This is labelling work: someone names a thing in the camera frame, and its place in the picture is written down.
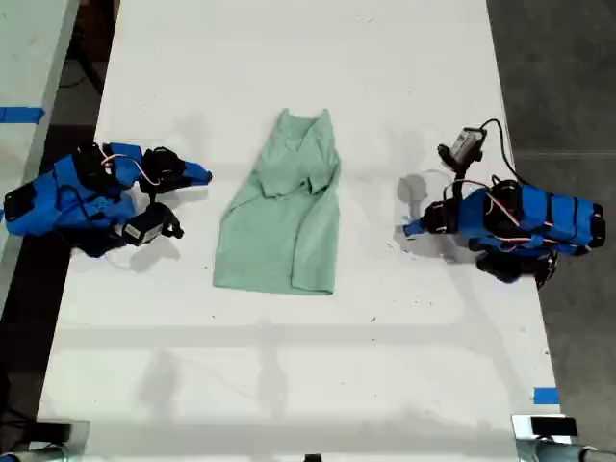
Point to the small black white box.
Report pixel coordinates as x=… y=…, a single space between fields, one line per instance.
x=553 y=426

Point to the grey metal tube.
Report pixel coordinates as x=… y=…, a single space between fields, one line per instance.
x=29 y=454
x=563 y=452

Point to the pale side table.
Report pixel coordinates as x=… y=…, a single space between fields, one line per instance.
x=29 y=48

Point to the small black clip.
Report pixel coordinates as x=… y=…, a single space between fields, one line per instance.
x=313 y=458

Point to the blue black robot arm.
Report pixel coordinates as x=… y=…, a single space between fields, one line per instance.
x=553 y=216
x=72 y=202

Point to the pale green T-shirt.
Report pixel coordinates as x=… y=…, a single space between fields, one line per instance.
x=274 y=226

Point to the long blue tape strip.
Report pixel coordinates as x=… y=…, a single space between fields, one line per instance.
x=19 y=115

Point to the small dark grey box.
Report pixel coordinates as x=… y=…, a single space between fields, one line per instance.
x=60 y=432

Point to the short black camera stalk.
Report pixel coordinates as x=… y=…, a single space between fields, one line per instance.
x=153 y=197
x=461 y=178

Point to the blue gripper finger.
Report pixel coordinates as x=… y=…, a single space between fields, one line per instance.
x=196 y=173
x=416 y=228

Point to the black camera box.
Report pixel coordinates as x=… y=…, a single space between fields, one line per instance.
x=464 y=144
x=149 y=226

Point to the short blue tape strip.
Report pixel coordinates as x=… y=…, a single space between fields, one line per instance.
x=546 y=395

